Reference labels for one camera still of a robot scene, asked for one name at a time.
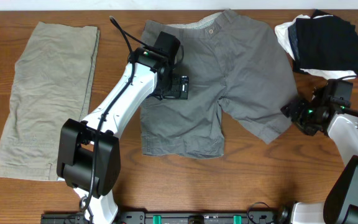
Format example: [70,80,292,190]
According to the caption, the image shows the grey shorts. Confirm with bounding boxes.
[140,9,298,159]

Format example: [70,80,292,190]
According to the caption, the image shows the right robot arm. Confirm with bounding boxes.
[280,98,358,223]

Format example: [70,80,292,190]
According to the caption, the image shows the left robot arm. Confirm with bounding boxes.
[57,45,188,223]

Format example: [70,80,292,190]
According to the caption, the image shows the black garment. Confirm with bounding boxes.
[288,9,358,79]

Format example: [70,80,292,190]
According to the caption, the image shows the white garment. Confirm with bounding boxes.
[274,14,356,80]

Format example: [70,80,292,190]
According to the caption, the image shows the khaki folded shorts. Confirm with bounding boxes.
[0,22,100,181]

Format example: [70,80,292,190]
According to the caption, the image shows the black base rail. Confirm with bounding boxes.
[40,201,291,224]

